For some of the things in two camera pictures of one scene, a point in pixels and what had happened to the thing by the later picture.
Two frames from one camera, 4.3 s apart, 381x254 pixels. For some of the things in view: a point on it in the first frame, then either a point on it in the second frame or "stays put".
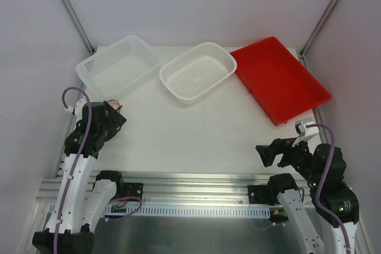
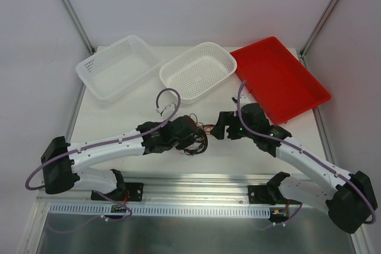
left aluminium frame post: x=91 y=49 stays put
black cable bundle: x=115 y=104 to x=200 y=147
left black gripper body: x=114 y=119 to x=192 y=140
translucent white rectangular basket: x=118 y=69 stays put
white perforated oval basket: x=196 y=70 stays put
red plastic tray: x=283 y=87 stays put
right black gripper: x=281 y=153 to x=227 y=126
